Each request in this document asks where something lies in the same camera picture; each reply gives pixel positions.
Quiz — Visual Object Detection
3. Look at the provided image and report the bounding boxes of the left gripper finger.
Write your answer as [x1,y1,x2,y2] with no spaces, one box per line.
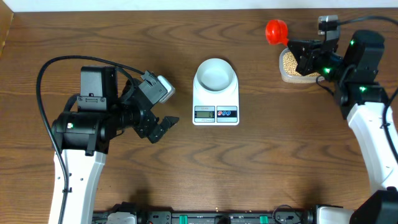
[147,123,170,144]
[160,116,180,132]

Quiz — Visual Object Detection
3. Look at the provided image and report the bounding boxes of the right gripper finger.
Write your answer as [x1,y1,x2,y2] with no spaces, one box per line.
[287,39,322,58]
[295,55,317,76]

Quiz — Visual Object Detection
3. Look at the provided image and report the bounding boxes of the red plastic scoop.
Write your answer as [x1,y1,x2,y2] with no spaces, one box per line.
[265,19,289,46]

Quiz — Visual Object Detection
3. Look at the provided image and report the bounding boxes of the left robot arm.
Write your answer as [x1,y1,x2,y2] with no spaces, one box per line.
[49,66,179,223]

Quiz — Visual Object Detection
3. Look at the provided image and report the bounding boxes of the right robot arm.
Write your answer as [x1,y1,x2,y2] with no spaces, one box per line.
[285,30,397,223]

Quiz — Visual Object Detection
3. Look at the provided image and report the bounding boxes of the white digital kitchen scale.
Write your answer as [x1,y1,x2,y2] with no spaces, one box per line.
[192,75,240,126]

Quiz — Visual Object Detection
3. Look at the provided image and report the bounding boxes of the light grey bowl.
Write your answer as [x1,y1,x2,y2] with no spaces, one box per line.
[195,58,237,92]

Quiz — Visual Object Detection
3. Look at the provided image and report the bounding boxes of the pile of soybeans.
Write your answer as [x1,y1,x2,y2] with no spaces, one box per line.
[280,49,303,78]

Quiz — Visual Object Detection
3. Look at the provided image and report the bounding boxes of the clear plastic container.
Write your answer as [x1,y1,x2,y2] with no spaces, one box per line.
[279,48,324,84]

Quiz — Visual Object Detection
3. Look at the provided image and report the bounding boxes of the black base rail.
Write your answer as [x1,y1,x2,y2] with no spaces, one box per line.
[91,202,316,224]

